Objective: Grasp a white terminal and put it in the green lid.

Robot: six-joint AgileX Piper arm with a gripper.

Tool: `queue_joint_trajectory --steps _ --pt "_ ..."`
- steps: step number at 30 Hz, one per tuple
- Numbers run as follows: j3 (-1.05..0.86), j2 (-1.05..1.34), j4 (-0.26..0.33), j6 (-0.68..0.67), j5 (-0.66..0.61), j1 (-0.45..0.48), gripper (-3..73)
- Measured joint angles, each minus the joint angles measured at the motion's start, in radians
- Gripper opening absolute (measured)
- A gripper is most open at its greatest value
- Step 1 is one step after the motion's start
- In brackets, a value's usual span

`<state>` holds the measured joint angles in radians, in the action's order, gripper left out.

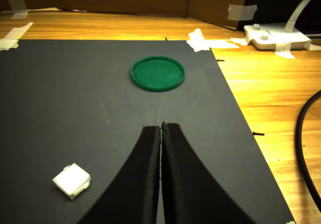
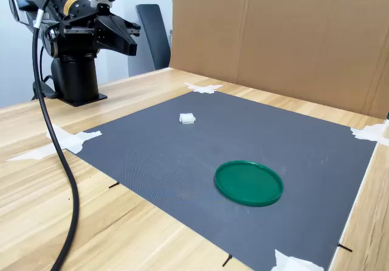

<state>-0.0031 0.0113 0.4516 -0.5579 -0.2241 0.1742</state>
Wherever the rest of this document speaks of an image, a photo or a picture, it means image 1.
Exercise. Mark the dark grey mat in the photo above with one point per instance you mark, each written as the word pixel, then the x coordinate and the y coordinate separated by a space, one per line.
pixel 75 108

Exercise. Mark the small white plastic terminal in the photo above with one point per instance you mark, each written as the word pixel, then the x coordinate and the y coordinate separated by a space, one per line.
pixel 71 180

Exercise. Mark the round green lid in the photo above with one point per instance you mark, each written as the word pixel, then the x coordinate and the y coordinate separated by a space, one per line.
pixel 158 73

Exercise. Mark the white tape patch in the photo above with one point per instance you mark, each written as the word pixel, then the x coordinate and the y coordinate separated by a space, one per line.
pixel 242 11
pixel 12 37
pixel 200 42
pixel 284 49
pixel 16 5

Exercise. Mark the black backdrop panel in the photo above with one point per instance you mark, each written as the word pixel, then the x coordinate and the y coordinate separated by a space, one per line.
pixel 276 0

